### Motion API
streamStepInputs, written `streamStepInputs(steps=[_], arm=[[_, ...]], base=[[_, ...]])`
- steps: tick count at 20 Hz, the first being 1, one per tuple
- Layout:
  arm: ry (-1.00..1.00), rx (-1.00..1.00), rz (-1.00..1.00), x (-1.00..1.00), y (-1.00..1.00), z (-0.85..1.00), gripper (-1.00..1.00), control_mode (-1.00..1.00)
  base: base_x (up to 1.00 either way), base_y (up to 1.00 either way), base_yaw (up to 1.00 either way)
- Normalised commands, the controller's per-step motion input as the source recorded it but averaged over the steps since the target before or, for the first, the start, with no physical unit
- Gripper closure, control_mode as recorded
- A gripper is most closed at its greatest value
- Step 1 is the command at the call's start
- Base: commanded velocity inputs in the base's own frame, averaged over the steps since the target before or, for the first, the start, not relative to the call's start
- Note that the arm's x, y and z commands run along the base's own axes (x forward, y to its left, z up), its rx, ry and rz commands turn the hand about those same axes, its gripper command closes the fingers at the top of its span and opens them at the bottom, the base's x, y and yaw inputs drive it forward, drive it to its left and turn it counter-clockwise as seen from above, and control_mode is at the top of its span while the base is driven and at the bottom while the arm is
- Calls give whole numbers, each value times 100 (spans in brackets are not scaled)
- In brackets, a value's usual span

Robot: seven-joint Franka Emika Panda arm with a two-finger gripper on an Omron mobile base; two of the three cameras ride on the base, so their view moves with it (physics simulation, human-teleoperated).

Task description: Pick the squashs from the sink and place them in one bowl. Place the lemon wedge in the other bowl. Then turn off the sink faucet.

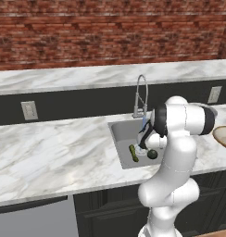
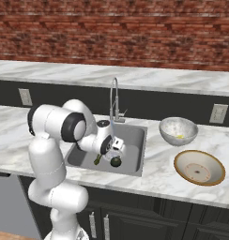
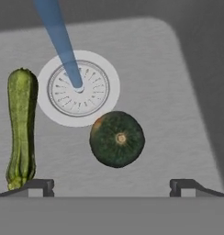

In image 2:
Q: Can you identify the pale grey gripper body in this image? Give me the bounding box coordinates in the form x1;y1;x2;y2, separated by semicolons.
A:
102;147;127;161

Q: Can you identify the grey steel sink basin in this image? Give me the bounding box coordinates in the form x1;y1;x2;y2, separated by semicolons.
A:
64;121;149;178

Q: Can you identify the silver sink faucet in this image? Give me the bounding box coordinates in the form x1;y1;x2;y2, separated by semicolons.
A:
109;77;129;124

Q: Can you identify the grey speckled bowl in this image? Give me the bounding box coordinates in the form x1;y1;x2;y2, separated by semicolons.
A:
159;116;200;147

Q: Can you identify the beige bowl with brown rim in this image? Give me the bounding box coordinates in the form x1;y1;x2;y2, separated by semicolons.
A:
173;149;227;188

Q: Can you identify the round dark green squash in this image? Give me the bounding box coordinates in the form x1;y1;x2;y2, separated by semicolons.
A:
110;156;122;168

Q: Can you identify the long green squash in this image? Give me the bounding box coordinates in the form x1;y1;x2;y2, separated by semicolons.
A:
93;154;103;166

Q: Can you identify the narrow dark cupboard door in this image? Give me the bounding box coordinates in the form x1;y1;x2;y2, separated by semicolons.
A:
77;201;102;240

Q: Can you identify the wide dark cupboard door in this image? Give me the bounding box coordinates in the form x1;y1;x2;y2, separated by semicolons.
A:
100;204;187;240

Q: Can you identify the grey dishwasher front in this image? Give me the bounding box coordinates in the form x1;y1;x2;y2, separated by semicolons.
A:
0;171;43;240

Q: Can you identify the silver cupboard door handle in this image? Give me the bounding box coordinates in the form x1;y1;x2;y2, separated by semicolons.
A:
88;211;98;239
102;214;112;240

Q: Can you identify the grey wall outlet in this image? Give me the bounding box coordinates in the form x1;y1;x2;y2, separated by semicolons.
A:
18;87;34;108
208;103;229;125

